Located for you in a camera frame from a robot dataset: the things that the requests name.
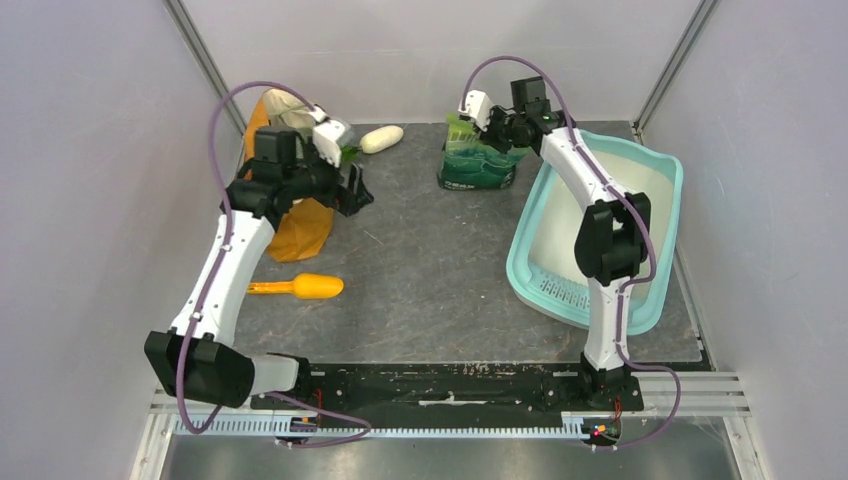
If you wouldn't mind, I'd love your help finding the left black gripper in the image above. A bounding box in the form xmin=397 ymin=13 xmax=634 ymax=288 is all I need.
xmin=282 ymin=137 xmax=373 ymax=216

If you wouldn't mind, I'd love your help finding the green litter bag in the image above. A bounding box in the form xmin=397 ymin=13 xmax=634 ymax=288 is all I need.
xmin=437 ymin=113 xmax=532 ymax=191

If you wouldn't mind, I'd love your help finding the yellow plastic scoop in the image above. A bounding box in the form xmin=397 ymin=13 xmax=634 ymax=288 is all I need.
xmin=247 ymin=273 xmax=345 ymax=300

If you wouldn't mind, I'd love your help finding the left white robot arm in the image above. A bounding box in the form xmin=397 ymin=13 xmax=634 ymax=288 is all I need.
xmin=144 ymin=126 xmax=374 ymax=409

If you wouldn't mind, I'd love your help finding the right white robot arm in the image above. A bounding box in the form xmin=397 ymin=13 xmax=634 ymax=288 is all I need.
xmin=482 ymin=76 xmax=656 ymax=409

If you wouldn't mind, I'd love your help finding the teal litter box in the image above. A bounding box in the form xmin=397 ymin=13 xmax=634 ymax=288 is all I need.
xmin=506 ymin=129 xmax=684 ymax=335

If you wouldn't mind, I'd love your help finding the brown paper grocery bag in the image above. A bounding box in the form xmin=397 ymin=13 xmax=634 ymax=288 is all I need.
xmin=243 ymin=88 xmax=334 ymax=263

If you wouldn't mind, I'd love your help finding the white oval toy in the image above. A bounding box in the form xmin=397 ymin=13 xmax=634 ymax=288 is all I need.
xmin=360 ymin=125 xmax=404 ymax=155

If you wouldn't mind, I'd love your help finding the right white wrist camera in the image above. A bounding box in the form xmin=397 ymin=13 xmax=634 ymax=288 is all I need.
xmin=458 ymin=90 xmax=494 ymax=132

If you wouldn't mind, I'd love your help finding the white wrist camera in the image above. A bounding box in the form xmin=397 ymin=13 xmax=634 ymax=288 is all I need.
xmin=458 ymin=90 xmax=494 ymax=132
xmin=312 ymin=117 xmax=354 ymax=168

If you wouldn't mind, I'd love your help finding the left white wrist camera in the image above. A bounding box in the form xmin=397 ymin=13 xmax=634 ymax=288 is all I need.
xmin=312 ymin=117 xmax=354 ymax=168

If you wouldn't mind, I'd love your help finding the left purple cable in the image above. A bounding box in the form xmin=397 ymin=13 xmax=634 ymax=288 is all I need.
xmin=163 ymin=80 xmax=373 ymax=450

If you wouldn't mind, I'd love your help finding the purple cable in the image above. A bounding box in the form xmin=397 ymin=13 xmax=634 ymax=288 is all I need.
xmin=163 ymin=80 xmax=373 ymax=450
xmin=460 ymin=55 xmax=683 ymax=452

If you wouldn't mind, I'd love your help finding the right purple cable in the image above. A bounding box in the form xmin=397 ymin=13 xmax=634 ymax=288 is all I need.
xmin=460 ymin=55 xmax=683 ymax=452

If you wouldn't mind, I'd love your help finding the aluminium frame post right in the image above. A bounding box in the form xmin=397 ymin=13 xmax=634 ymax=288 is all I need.
xmin=631 ymin=0 xmax=720 ymax=143

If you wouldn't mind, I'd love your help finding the aluminium frame post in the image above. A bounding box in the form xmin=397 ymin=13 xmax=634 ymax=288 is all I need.
xmin=162 ymin=0 xmax=229 ymax=100
xmin=631 ymin=0 xmax=720 ymax=143

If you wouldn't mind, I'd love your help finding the aluminium frame post left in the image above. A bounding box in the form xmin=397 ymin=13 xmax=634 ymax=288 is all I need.
xmin=162 ymin=0 xmax=229 ymax=100

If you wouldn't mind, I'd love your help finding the slotted cable duct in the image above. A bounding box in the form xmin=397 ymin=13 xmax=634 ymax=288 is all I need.
xmin=170 ymin=413 xmax=586 ymax=440

